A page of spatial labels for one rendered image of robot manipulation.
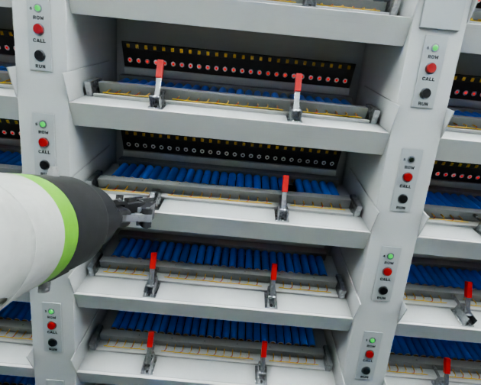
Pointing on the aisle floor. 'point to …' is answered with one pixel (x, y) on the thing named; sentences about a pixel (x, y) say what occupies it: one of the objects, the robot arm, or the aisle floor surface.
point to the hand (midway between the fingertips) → (138, 205)
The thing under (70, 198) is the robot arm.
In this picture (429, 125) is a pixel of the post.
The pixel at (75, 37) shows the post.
